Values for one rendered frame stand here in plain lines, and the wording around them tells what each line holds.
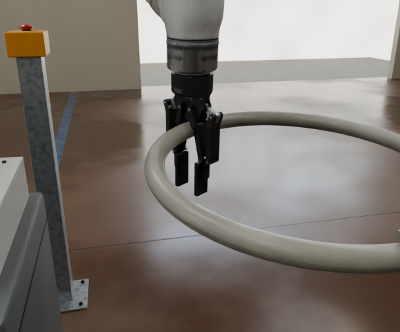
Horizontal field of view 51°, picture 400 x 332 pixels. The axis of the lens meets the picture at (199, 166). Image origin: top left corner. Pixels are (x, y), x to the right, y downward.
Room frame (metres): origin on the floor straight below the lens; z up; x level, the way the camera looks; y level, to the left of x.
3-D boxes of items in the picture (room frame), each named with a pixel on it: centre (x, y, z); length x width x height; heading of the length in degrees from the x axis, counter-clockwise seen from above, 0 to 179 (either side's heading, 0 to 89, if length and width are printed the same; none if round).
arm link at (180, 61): (0.74, 0.01, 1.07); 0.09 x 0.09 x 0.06
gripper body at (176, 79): (0.75, 0.01, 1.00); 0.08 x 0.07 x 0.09; 45
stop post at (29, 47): (1.46, 0.58, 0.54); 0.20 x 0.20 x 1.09; 12
